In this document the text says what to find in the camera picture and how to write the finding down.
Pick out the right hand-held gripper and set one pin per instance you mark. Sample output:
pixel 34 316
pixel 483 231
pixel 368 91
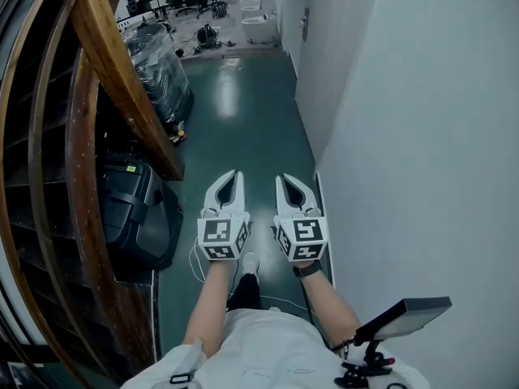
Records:
pixel 302 237

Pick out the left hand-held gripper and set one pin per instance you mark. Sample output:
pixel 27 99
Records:
pixel 219 233

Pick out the person's right forearm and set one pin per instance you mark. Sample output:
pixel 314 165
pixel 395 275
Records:
pixel 328 302

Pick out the person's left forearm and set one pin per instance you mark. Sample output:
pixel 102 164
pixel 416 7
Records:
pixel 211 302

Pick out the white door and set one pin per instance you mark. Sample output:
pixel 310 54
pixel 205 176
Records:
pixel 298 31

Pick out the black wristband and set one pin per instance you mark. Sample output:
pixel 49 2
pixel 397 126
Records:
pixel 307 270

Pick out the person's white shoe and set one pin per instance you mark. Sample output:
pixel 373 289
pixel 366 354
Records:
pixel 250 262

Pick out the small bottles cluster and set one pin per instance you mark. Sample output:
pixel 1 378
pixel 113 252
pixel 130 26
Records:
pixel 179 134

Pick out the black hard case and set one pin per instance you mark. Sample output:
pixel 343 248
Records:
pixel 134 213

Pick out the person's black trouser leg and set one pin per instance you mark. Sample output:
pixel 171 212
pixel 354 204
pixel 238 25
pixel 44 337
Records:
pixel 245 294

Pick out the plastic-wrapped black pallet load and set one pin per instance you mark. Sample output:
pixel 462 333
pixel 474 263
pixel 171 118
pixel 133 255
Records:
pixel 162 79

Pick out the person's white shirt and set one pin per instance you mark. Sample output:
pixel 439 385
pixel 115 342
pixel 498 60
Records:
pixel 263 355

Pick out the black tablet device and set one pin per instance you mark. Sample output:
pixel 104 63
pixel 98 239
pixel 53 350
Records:
pixel 405 316

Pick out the black bag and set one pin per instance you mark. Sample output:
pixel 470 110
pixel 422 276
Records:
pixel 207 35

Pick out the white toilet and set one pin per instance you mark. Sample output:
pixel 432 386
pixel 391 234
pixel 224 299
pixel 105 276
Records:
pixel 255 26
pixel 251 6

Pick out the wooden stair handrail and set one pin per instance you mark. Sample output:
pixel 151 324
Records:
pixel 113 63

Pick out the black clamp mount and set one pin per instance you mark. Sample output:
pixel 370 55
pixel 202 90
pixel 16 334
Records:
pixel 365 369

